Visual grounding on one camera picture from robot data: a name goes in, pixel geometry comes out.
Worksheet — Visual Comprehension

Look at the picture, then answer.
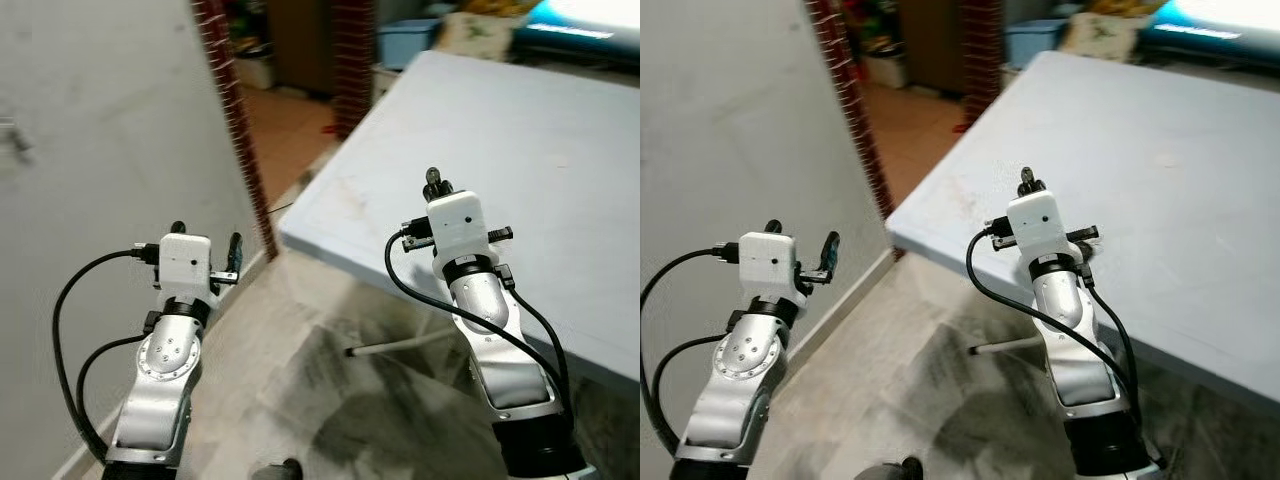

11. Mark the grey plastic folding table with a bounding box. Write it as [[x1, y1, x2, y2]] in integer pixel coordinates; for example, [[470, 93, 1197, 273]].
[[278, 50, 641, 386], [887, 50, 1280, 406]]

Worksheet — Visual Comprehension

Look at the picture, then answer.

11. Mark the white metal table leg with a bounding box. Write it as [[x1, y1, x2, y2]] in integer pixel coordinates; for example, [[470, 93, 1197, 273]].
[[345, 328, 456, 358], [968, 335, 1046, 358]]

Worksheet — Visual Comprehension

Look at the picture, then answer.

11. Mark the blue plastic bin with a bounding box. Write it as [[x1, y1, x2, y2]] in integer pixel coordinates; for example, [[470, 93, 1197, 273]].
[[378, 18, 443, 71], [1005, 18, 1069, 71]]

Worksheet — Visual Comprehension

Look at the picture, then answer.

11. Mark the printed beige cushion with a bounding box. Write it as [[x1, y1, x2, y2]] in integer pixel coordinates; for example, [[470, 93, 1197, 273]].
[[1060, 12, 1146, 61], [440, 10, 521, 63]]

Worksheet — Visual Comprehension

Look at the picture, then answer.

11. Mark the dark brown wooden cabinet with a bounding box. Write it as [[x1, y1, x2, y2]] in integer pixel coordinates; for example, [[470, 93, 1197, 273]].
[[900, 0, 966, 96], [265, 0, 336, 96]]

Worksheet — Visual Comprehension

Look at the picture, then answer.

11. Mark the white plastic bucket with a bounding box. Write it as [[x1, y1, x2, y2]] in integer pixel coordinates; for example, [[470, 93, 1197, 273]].
[[235, 52, 276, 91], [862, 52, 906, 89]]

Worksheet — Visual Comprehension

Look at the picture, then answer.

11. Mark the light blue glossy object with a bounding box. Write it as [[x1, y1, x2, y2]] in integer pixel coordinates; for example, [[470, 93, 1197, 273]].
[[1140, 0, 1280, 56], [515, 0, 641, 56]]

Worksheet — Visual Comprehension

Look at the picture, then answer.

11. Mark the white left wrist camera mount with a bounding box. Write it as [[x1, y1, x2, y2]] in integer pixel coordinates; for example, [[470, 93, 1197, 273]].
[[158, 233, 223, 311], [738, 232, 806, 306]]

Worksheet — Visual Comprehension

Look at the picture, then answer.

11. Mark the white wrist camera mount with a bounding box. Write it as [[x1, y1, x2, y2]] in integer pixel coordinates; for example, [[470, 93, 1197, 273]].
[[738, 232, 806, 306], [1005, 190, 1069, 266], [427, 190, 491, 271], [158, 233, 223, 311]]

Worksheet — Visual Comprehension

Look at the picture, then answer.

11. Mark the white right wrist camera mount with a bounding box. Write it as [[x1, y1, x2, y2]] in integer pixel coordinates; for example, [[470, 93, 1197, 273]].
[[1005, 190, 1069, 266], [427, 190, 491, 271]]

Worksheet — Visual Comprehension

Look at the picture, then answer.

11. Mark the thick black left camera cable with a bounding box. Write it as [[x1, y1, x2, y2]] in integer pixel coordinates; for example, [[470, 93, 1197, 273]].
[[52, 243, 161, 463], [640, 243, 741, 456]]

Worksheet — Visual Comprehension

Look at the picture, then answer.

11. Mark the thick black camera cable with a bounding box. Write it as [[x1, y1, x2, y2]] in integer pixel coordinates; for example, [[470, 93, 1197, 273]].
[[384, 220, 573, 426], [966, 218, 1141, 426], [52, 243, 161, 463], [640, 243, 741, 456]]

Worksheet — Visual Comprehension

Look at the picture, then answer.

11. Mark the thick black right camera cable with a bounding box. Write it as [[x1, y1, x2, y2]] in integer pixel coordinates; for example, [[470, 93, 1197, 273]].
[[966, 218, 1141, 426], [384, 220, 573, 426]]

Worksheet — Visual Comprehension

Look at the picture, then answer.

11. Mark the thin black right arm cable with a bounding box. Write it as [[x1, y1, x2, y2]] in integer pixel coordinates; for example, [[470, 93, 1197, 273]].
[[1083, 262, 1144, 411], [497, 265, 576, 416]]

